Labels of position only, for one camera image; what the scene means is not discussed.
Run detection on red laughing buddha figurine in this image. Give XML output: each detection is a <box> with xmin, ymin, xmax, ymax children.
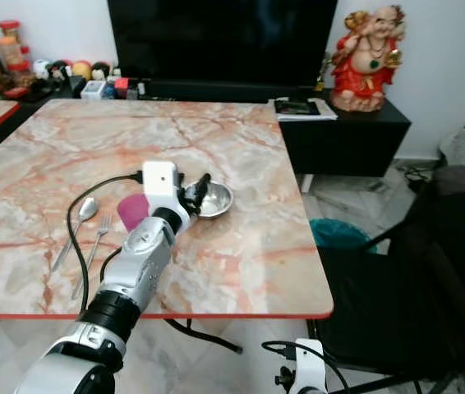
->
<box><xmin>329</xmin><ymin>5</ymin><xmax>407</xmax><ymax>113</ymax></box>

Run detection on dark book on papers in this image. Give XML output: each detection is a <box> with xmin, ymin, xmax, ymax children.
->
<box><xmin>269</xmin><ymin>97</ymin><xmax>338</xmax><ymax>122</ymax></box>

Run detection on small white box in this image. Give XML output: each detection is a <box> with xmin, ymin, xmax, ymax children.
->
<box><xmin>82</xmin><ymin>80</ymin><xmax>107</xmax><ymax>100</ymax></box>

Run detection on black plush toy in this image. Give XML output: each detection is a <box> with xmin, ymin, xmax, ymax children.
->
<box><xmin>49</xmin><ymin>60</ymin><xmax>71</xmax><ymax>81</ymax></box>
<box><xmin>91</xmin><ymin>62</ymin><xmax>112</xmax><ymax>80</ymax></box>

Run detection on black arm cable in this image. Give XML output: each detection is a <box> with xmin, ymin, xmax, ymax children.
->
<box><xmin>261</xmin><ymin>339</ymin><xmax>352</xmax><ymax>394</ymax></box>
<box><xmin>66</xmin><ymin>170</ymin><xmax>145</xmax><ymax>317</ymax></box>

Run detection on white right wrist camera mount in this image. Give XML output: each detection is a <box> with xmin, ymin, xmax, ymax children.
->
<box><xmin>293</xmin><ymin>338</ymin><xmax>329</xmax><ymax>394</ymax></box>

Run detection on steel spoon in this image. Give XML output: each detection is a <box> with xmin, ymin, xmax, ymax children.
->
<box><xmin>52</xmin><ymin>197</ymin><xmax>99</xmax><ymax>273</ymax></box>

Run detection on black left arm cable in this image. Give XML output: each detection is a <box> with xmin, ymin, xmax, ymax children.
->
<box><xmin>66</xmin><ymin>170</ymin><xmax>145</xmax><ymax>317</ymax></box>

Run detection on teal bin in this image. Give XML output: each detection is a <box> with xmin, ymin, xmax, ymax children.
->
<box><xmin>309</xmin><ymin>218</ymin><xmax>373</xmax><ymax>251</ymax></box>

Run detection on yellow plush toy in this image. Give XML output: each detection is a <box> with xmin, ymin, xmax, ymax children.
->
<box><xmin>71</xmin><ymin>60</ymin><xmax>92</xmax><ymax>80</ymax></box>

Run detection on black chair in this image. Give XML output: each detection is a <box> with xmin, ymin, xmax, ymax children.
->
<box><xmin>311</xmin><ymin>164</ymin><xmax>465</xmax><ymax>394</ymax></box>

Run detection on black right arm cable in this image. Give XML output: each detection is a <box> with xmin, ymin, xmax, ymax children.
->
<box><xmin>261</xmin><ymin>339</ymin><xmax>352</xmax><ymax>394</ymax></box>

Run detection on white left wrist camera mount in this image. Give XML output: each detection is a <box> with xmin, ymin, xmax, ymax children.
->
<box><xmin>142</xmin><ymin>161</ymin><xmax>180</xmax><ymax>213</ymax></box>

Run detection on steel fork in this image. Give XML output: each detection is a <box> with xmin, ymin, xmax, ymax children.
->
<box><xmin>71</xmin><ymin>213</ymin><xmax>111</xmax><ymax>300</ymax></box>

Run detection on stainless steel bowl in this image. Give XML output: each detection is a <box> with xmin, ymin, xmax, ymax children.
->
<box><xmin>187</xmin><ymin>181</ymin><xmax>234</xmax><ymax>219</ymax></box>

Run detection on white plush toy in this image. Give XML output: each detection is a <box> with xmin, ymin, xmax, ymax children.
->
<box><xmin>32</xmin><ymin>59</ymin><xmax>51</xmax><ymax>80</ymax></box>

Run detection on black soundbar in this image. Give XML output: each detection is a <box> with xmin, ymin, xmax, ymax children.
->
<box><xmin>142</xmin><ymin>79</ymin><xmax>324</xmax><ymax>101</ymax></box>

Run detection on pink plastic cup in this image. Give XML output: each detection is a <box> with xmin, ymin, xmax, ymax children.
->
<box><xmin>117</xmin><ymin>193</ymin><xmax>151</xmax><ymax>232</ymax></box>

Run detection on black flat television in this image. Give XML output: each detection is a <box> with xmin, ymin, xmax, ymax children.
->
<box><xmin>108</xmin><ymin>0</ymin><xmax>338</xmax><ymax>87</ymax></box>

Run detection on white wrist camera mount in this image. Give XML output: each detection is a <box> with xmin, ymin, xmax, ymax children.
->
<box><xmin>293</xmin><ymin>338</ymin><xmax>329</xmax><ymax>394</ymax></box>
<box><xmin>142</xmin><ymin>161</ymin><xmax>180</xmax><ymax>213</ymax></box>

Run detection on black floor cables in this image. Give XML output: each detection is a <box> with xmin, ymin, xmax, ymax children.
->
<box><xmin>399</xmin><ymin>158</ymin><xmax>443</xmax><ymax>186</ymax></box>

